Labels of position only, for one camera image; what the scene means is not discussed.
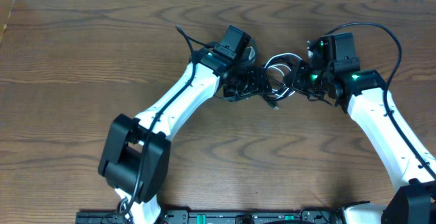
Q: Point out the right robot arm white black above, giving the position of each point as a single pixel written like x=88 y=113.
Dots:
x=333 y=71

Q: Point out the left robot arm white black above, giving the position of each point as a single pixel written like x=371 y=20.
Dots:
x=136 y=154

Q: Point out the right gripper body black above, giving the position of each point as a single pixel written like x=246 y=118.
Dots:
x=294 y=79

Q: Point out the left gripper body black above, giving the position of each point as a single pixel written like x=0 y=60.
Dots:
x=260 y=83

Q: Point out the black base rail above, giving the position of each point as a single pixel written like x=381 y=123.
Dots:
x=306 y=215

